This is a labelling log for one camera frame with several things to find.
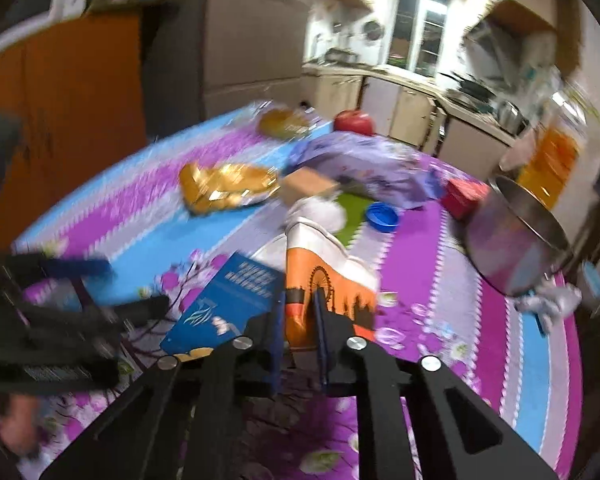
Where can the steel pot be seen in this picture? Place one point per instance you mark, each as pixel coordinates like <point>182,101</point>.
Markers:
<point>520,232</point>

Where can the blue plastic lid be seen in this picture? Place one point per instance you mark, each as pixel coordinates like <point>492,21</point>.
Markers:
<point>382,216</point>

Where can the blue flat box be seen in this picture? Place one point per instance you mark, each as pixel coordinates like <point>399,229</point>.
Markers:
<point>224,305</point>

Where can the white towel wad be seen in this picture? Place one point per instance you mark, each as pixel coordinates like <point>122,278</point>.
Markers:
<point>320,214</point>

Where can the red box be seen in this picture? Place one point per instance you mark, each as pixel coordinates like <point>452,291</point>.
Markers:
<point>462,196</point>

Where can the purple plastic bag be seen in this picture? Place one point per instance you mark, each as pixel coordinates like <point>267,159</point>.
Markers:
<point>365,165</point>

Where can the kitchen window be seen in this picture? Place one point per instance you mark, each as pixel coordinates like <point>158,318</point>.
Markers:
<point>420,25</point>

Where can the crushed orange paper cup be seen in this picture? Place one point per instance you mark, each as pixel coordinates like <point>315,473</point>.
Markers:
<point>330,275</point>

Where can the grey refrigerator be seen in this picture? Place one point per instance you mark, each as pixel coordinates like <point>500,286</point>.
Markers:
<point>250,35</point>

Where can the hanging metal strainer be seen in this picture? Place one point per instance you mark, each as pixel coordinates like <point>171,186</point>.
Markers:
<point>372,30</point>

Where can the beige cardboard block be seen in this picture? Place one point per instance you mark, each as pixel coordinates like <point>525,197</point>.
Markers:
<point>310,186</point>

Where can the person's left hand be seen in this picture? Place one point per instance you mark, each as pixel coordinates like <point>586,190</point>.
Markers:
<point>14,425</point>

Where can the bread in clear bag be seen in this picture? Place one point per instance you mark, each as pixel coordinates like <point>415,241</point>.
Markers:
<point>285,122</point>

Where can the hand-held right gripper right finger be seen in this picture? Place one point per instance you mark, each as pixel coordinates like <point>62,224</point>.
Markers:
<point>322,342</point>

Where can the gold foil packet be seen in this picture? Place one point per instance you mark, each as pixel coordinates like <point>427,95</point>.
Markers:
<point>224,185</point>

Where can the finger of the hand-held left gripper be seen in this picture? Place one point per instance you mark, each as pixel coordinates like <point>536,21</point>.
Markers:
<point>134,310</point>
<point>74,267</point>

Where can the beige kitchen cabinets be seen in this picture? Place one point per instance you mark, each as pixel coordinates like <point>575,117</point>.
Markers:
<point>395,100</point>

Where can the crumpled light blue cloth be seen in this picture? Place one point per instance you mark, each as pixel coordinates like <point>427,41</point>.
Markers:
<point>550,302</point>

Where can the orange juice bottle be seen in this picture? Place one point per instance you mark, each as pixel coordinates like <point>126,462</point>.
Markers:
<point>555,152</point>

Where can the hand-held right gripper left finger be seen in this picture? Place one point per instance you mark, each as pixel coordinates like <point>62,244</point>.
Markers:
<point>278,342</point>

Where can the black wok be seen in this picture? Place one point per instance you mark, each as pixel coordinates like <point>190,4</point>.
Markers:
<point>472,91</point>

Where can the red apple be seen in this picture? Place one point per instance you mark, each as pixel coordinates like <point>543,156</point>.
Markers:
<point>352,121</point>

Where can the orange wooden cabinet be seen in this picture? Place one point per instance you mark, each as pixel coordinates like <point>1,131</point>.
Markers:
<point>69,90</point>

